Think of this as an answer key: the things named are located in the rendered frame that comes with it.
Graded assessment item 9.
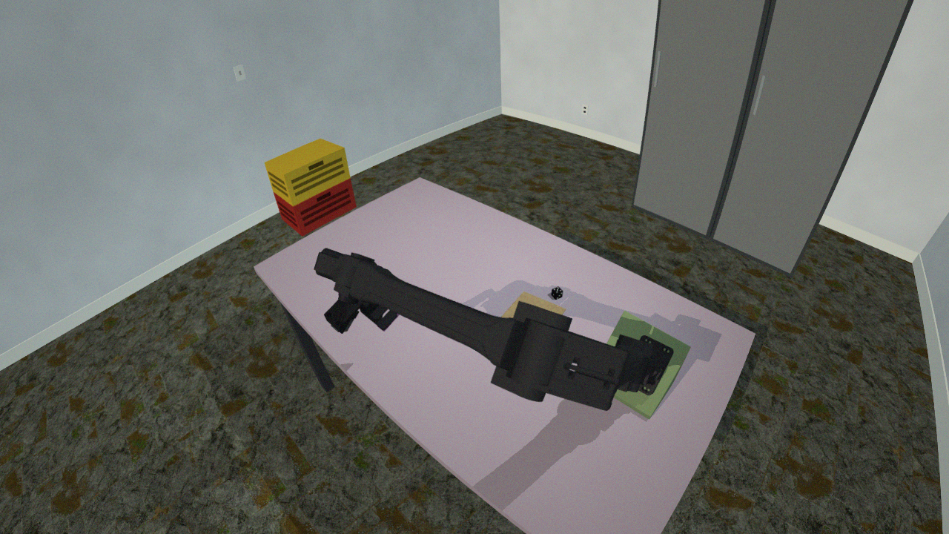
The tan square mat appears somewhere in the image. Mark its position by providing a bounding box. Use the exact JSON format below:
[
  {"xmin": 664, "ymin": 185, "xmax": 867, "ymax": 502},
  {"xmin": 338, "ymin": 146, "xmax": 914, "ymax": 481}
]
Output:
[{"xmin": 502, "ymin": 292, "xmax": 566, "ymax": 317}]

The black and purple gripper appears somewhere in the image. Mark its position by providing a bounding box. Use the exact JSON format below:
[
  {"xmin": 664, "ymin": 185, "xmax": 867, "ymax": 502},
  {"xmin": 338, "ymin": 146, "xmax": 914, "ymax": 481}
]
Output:
[{"xmin": 360, "ymin": 306, "xmax": 399, "ymax": 331}]

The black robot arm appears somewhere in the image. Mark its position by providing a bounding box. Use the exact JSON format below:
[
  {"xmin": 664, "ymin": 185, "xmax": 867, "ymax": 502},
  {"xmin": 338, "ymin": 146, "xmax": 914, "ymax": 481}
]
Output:
[{"xmin": 314, "ymin": 248, "xmax": 674, "ymax": 411}]

